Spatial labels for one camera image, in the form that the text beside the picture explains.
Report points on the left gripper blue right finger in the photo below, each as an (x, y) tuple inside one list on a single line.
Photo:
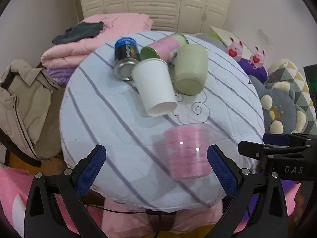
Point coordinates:
[(276, 139)]

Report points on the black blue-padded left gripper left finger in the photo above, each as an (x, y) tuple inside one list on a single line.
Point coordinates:
[(43, 217)]

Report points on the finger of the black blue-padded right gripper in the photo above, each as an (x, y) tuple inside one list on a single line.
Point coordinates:
[(269, 216)]

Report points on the pink plastic cup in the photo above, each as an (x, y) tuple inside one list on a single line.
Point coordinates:
[(186, 147)]

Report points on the light green cup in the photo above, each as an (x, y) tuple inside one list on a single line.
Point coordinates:
[(191, 68)]

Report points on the white paper cup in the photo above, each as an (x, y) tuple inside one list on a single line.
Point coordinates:
[(153, 82)]

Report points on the grey bear plush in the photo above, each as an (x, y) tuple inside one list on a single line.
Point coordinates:
[(281, 114)]

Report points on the pink cloth at bottom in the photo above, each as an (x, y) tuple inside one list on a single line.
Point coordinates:
[(117, 221)]

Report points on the purple cushion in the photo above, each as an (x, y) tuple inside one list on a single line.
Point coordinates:
[(259, 73)]

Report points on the triangle pattern pillow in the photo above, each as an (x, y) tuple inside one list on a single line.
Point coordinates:
[(285, 70)]

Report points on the right pink pig plush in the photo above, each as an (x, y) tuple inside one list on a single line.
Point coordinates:
[(257, 58)]

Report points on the pink pig plush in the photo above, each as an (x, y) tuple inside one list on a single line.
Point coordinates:
[(235, 49), (257, 58)]

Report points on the left pink pig plush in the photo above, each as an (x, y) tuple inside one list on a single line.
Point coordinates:
[(235, 49)]

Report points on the beige jacket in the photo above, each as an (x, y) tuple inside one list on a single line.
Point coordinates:
[(30, 107)]

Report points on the pink green-lidded can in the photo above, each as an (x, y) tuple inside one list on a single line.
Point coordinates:
[(165, 48)]

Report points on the purple folded blanket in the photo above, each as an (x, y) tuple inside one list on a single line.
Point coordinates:
[(61, 75)]

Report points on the cream wardrobe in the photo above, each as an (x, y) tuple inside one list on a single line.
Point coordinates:
[(186, 16)]

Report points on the pink folded quilt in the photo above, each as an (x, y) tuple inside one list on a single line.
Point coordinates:
[(115, 25)]

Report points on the blue black metal can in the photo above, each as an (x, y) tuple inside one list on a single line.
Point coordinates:
[(127, 56)]

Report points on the dark grey garment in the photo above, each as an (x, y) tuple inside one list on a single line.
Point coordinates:
[(78, 32)]

